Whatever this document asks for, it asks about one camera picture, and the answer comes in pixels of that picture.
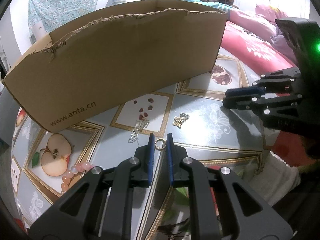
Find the pink bead bracelet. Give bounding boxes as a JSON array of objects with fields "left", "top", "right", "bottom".
[{"left": 60, "top": 161, "right": 97, "bottom": 193}]

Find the gold ring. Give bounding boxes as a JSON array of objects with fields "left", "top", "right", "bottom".
[{"left": 154, "top": 138, "right": 166, "bottom": 151}]

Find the gold butterfly charm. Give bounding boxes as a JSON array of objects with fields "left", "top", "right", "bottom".
[{"left": 172, "top": 113, "right": 189, "bottom": 128}]

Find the red floral blanket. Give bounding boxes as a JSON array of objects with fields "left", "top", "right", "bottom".
[{"left": 221, "top": 21, "right": 296, "bottom": 75}]

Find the pink lilac quilt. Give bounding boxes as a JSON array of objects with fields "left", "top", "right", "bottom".
[{"left": 229, "top": 4, "right": 297, "bottom": 64}]

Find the white fuzzy towel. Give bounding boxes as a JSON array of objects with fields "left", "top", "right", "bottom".
[{"left": 249, "top": 152, "right": 300, "bottom": 206}]

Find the brown cardboard box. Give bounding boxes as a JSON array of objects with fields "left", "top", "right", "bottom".
[{"left": 3, "top": 0, "right": 228, "bottom": 133}]

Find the blue patterned wall cloth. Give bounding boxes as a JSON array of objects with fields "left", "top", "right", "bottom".
[{"left": 28, "top": 0, "right": 99, "bottom": 42}]

